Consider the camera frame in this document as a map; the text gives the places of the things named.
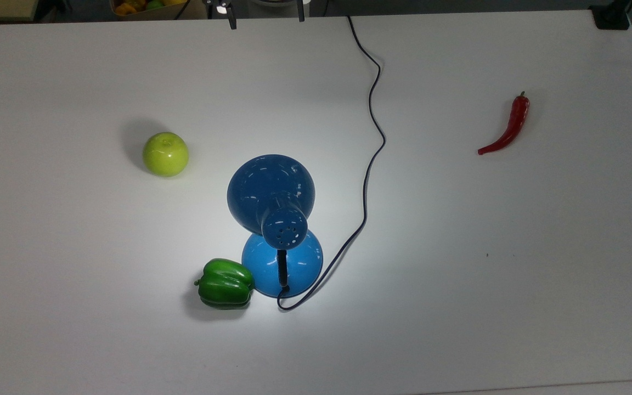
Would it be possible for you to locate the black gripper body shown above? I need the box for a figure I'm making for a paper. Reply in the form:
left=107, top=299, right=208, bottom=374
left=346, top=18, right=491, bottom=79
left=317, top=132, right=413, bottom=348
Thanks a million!
left=204, top=0, right=308, bottom=7

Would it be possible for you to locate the blue desk lamp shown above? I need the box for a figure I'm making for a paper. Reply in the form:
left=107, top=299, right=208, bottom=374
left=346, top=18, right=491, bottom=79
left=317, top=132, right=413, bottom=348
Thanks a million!
left=227, top=154, right=324, bottom=298

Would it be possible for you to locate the cardboard box with fruit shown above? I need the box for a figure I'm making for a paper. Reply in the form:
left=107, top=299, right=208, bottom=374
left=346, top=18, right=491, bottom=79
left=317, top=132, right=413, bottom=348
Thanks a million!
left=110, top=0, right=207, bottom=21

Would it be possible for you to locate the green apple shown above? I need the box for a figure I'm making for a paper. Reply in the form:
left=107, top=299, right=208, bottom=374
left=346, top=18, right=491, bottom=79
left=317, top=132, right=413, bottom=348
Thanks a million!
left=142, top=132, right=190, bottom=178

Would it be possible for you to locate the red chili pepper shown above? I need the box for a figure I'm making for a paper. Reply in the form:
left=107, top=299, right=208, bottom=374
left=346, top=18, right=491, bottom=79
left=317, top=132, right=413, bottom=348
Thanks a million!
left=478, top=91, right=531, bottom=156

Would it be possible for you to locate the green bell pepper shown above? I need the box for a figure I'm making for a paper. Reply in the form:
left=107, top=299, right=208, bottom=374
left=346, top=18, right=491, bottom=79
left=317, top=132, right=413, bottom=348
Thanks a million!
left=194, top=258, right=255, bottom=310

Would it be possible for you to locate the dark lamp power cord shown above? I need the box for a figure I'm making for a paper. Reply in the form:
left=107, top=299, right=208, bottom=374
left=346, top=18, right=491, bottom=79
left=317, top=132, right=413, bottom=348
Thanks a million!
left=276, top=15, right=387, bottom=312

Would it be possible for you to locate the black table clamp mount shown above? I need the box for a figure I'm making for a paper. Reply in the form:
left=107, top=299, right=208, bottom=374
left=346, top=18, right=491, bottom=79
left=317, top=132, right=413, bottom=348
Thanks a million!
left=589, top=0, right=632, bottom=30

